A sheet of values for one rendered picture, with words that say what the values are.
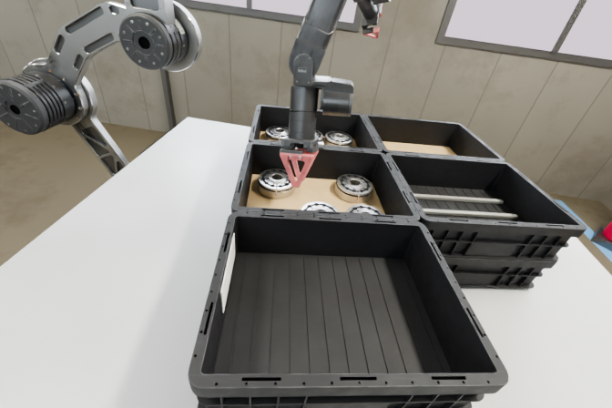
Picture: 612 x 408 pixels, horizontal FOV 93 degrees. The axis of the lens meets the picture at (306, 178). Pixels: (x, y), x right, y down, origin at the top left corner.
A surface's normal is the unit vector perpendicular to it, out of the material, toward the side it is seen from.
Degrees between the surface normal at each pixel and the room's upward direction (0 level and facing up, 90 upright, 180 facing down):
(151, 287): 0
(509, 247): 90
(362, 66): 90
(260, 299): 0
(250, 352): 0
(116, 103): 90
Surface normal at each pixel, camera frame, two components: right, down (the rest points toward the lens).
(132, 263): 0.11, -0.83
